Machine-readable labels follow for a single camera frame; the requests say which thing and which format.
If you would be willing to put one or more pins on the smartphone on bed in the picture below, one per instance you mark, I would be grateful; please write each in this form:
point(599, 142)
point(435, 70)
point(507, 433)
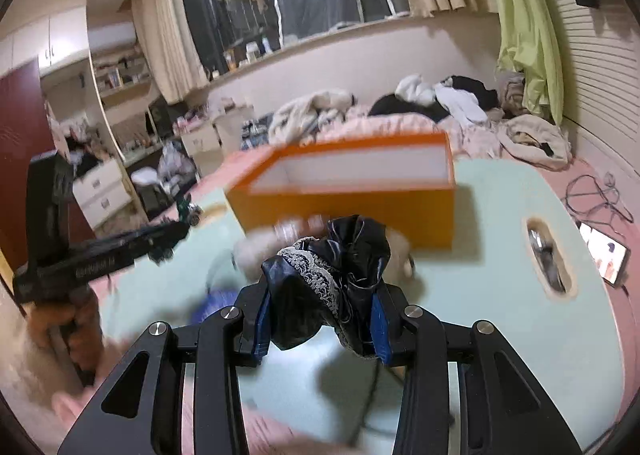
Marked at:
point(609, 255)

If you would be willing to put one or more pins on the white clothing pile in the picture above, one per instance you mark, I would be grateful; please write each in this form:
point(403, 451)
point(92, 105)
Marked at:
point(461, 105)

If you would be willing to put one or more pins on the white drawer cabinet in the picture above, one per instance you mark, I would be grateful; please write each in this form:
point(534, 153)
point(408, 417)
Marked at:
point(101, 192)

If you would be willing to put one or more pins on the black lace satin cloth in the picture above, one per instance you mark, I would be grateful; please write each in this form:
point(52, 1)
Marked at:
point(328, 281)

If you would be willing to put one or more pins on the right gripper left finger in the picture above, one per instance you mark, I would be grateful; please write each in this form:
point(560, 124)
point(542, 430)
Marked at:
point(138, 407)

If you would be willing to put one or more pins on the lime green hanging garment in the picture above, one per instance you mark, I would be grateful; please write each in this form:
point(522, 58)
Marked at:
point(529, 45)

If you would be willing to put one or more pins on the cream fleece blanket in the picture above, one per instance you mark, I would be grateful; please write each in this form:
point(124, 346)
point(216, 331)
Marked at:
point(301, 118)

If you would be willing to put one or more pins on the green toy car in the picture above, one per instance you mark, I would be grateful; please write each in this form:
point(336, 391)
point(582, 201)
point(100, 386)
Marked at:
point(188, 211)

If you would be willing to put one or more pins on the beige garment on bed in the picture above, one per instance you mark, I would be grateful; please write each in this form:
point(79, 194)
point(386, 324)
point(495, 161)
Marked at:
point(536, 141)

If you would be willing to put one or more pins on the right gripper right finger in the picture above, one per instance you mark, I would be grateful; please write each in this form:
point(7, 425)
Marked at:
point(503, 408)

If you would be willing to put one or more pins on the person left hand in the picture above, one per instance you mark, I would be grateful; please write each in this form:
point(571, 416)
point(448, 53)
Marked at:
point(84, 343)

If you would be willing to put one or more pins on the white fluffy scrunchie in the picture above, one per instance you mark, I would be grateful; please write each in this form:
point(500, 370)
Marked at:
point(250, 252)

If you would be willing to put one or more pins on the orange cardboard box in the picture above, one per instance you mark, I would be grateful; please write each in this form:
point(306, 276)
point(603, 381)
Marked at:
point(404, 181)

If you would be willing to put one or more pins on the black clothing pile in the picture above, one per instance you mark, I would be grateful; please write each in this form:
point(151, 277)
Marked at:
point(390, 104)

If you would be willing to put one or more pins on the beige fluffy scrunchie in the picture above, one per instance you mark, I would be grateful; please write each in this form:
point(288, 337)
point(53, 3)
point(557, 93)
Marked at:
point(400, 266)

